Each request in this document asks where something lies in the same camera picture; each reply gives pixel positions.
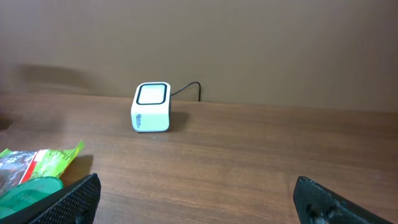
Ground green lidded jar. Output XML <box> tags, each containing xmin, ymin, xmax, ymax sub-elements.
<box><xmin>1</xmin><ymin>177</ymin><xmax>63</xmax><ymax>218</ymax></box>

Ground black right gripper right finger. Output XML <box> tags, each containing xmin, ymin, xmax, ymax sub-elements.
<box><xmin>293</xmin><ymin>176</ymin><xmax>392</xmax><ymax>224</ymax></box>

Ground black scanner cable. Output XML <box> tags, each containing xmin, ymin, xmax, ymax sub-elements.
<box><xmin>170</xmin><ymin>81</ymin><xmax>202</xmax><ymax>102</ymax></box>

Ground white barcode scanner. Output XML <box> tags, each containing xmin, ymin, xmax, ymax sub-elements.
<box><xmin>131</xmin><ymin>82</ymin><xmax>171</xmax><ymax>133</ymax></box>

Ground green candy bag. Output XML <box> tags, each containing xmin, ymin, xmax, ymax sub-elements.
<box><xmin>1</xmin><ymin>141</ymin><xmax>85</xmax><ymax>195</ymax></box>

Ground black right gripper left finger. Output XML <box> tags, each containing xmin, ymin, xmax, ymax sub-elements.
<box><xmin>1</xmin><ymin>173</ymin><xmax>101</xmax><ymax>224</ymax></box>

